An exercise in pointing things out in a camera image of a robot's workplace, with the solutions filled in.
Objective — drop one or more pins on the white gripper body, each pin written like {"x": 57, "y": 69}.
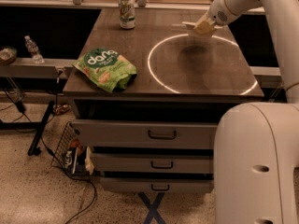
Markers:
{"x": 219, "y": 15}

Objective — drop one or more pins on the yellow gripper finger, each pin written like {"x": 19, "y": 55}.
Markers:
{"x": 208, "y": 28}
{"x": 202, "y": 23}

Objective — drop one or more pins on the white paper bowl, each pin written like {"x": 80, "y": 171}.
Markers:
{"x": 192, "y": 31}

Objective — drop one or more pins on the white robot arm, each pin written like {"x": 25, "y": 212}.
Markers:
{"x": 256, "y": 147}

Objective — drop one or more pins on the green white 7up can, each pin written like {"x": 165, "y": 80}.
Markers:
{"x": 127, "y": 14}

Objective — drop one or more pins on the small bowl on shelf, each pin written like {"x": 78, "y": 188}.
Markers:
{"x": 7, "y": 55}

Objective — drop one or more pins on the green chip bag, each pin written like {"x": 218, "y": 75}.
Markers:
{"x": 106, "y": 68}

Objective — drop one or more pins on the grey top drawer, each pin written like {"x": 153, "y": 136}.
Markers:
{"x": 108, "y": 133}

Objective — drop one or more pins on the grey drawer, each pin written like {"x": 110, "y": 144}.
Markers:
{"x": 155, "y": 185}
{"x": 108, "y": 133}
{"x": 152, "y": 164}

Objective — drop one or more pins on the grey side shelf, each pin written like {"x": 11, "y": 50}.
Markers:
{"x": 26, "y": 68}

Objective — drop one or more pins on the clear plastic water bottle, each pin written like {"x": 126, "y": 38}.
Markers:
{"x": 33, "y": 49}

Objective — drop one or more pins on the grey middle drawer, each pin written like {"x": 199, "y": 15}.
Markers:
{"x": 152, "y": 164}

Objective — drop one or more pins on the grey bottom drawer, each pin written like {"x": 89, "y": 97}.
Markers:
{"x": 155, "y": 185}

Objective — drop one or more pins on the wire mesh basket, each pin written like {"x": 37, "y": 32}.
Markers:
{"x": 71, "y": 156}

